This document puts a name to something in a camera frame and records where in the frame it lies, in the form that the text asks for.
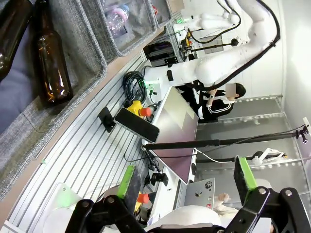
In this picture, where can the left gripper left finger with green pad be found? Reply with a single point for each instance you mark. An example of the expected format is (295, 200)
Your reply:
(114, 213)

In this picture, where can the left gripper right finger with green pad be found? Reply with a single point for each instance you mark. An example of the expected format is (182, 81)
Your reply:
(267, 208)

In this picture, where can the crushed clear pinkish plastic bottle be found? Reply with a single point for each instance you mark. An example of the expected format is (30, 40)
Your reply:
(116, 19)

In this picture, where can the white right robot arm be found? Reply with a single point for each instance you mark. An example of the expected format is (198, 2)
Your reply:
(218, 68)

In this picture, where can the grey fabric basket labelled Bottle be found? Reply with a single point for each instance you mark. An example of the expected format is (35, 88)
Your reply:
(80, 48)

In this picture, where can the grey fabric basket labelled Plastic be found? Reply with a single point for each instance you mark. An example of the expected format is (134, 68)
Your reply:
(136, 26)

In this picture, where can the grey fabric basket labelled Can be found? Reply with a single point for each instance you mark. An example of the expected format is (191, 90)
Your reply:
(163, 9)

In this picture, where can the laptop user's hand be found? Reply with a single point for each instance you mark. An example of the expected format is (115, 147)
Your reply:
(223, 197)

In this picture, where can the yellow emergency stop red button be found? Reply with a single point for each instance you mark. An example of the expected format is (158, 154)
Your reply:
(139, 109)
(143, 200)

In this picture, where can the silver laptop with stickers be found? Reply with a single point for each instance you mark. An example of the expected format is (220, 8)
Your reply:
(200, 194)

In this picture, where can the black telescopic pole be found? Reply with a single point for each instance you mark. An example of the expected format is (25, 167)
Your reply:
(206, 143)

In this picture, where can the black smartphone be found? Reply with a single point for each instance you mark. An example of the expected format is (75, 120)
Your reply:
(137, 125)

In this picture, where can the flat computer monitor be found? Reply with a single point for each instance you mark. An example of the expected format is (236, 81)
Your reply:
(175, 131)

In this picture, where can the seated person in black jacket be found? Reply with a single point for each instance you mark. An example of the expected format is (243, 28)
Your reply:
(218, 106)

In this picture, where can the brown glass beer bottle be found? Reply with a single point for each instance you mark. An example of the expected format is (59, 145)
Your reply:
(9, 36)
(53, 70)

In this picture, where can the black equipment case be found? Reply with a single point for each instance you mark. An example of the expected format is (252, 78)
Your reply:
(159, 53)

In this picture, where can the small black camera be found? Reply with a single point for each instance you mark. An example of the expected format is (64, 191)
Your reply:
(158, 179)

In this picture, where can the black phone mount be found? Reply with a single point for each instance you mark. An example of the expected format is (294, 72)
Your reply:
(106, 119)

